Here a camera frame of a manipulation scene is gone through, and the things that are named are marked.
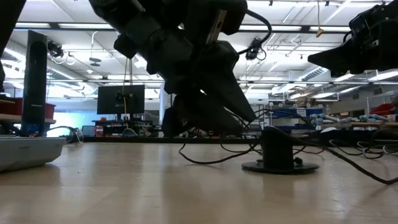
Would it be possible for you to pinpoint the small black wire loop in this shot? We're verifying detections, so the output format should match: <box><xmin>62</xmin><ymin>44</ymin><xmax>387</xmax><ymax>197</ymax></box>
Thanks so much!
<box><xmin>46</xmin><ymin>125</ymin><xmax>85</xmax><ymax>144</ymax></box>

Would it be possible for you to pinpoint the blue storage bin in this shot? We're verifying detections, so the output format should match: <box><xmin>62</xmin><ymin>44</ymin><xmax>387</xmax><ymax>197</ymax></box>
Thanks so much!
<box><xmin>269</xmin><ymin>107</ymin><xmax>324</xmax><ymax>118</ymax></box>

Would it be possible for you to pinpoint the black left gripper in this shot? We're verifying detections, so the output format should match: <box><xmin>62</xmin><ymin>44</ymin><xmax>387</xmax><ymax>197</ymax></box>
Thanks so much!
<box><xmin>113</xmin><ymin>6</ymin><xmax>257</xmax><ymax>138</ymax></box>

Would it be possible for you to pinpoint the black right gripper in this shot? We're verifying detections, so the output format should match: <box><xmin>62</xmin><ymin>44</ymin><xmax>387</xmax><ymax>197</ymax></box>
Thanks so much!
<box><xmin>307</xmin><ymin>1</ymin><xmax>398</xmax><ymax>78</ymax></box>

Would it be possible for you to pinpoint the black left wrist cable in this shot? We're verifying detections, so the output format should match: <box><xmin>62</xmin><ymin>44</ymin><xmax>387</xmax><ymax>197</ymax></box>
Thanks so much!
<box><xmin>238</xmin><ymin>9</ymin><xmax>273</xmax><ymax>62</ymax></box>

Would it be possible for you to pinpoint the wooden shelf board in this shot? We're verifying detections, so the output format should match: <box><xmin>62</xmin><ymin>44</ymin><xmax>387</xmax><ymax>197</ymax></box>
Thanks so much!
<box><xmin>0</xmin><ymin>113</ymin><xmax>57</xmax><ymax>124</ymax></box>

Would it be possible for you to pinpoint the grey tool kit case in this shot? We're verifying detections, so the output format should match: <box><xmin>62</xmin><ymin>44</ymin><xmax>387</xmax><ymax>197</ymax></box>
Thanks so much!
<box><xmin>0</xmin><ymin>136</ymin><xmax>67</xmax><ymax>172</ymax></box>

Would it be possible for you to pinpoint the black computer monitor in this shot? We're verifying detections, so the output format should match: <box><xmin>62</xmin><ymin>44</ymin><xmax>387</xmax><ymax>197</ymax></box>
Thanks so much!
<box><xmin>96</xmin><ymin>84</ymin><xmax>146</xmax><ymax>115</ymax></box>

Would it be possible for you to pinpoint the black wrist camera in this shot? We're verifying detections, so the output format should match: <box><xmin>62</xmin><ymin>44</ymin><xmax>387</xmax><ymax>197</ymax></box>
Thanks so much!
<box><xmin>214</xmin><ymin>0</ymin><xmax>249</xmax><ymax>35</ymax></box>
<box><xmin>348</xmin><ymin>12</ymin><xmax>371</xmax><ymax>35</ymax></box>

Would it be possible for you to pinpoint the red plastic storage bin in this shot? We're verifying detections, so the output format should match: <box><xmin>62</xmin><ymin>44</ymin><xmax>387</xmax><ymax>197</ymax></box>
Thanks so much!
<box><xmin>369</xmin><ymin>103</ymin><xmax>396</xmax><ymax>116</ymax></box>
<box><xmin>0</xmin><ymin>98</ymin><xmax>56</xmax><ymax>121</ymax></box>

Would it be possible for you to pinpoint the thin black cord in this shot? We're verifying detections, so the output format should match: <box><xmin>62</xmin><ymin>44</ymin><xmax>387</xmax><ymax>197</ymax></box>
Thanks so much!
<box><xmin>178</xmin><ymin>107</ymin><xmax>398</xmax><ymax>186</ymax></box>

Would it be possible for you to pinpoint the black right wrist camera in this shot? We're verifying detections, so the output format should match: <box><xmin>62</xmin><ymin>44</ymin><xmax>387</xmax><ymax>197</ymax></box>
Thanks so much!
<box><xmin>348</xmin><ymin>12</ymin><xmax>371</xmax><ymax>35</ymax></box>

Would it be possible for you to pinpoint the black cord spool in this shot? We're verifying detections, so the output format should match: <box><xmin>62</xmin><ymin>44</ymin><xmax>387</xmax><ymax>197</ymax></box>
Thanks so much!
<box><xmin>241</xmin><ymin>126</ymin><xmax>320</xmax><ymax>175</ymax></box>

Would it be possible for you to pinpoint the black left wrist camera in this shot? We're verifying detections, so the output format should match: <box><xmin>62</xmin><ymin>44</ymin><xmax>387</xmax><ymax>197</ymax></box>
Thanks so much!
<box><xmin>214</xmin><ymin>0</ymin><xmax>249</xmax><ymax>35</ymax></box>

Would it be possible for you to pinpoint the black upright post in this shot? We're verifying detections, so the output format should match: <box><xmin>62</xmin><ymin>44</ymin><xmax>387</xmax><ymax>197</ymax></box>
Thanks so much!
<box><xmin>21</xmin><ymin>30</ymin><xmax>48</xmax><ymax>138</ymax></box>

